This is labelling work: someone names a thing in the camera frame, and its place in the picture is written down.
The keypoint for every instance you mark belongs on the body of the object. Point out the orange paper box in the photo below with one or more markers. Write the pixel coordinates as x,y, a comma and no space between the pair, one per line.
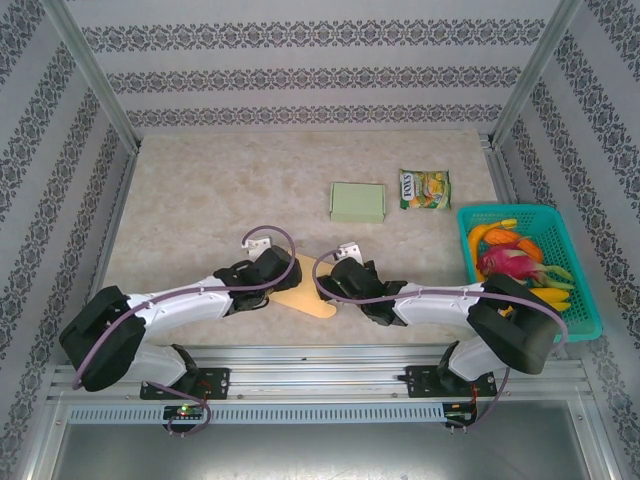
305,295

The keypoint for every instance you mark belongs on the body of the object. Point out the green paper box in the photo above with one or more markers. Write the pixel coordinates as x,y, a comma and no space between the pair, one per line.
356,202

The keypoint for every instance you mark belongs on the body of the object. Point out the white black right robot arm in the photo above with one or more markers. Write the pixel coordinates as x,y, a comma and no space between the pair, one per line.
435,305

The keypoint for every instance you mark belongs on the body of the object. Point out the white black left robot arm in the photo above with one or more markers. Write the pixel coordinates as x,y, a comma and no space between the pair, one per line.
180,305

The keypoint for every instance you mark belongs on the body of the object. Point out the yellow green candy packet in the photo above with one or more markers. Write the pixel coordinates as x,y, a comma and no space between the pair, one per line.
425,190

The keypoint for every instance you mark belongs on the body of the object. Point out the single yellow toy banana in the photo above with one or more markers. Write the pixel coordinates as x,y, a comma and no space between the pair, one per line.
475,237

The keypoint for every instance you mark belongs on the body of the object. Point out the pink toy dragon fruit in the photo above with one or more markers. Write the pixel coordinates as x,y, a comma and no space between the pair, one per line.
505,265

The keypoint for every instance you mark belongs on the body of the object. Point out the orange toy mango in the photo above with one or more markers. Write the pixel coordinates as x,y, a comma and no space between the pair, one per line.
500,236

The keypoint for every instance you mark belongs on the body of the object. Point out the small circuit board green light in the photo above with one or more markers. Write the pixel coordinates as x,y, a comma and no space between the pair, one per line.
182,411

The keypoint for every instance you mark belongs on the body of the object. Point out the teal plastic basket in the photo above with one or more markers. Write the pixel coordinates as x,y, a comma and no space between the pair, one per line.
550,220

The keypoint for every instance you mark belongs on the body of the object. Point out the aluminium mounting rail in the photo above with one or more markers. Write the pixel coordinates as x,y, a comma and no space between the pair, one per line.
310,375

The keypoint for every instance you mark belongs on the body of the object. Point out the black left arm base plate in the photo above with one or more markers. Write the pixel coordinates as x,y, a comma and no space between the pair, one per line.
220,380

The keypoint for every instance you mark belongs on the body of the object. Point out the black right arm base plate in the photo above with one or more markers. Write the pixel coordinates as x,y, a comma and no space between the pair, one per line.
415,382

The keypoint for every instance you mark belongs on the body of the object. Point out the aluminium frame post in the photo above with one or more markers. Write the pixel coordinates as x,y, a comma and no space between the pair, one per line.
535,70
90,70

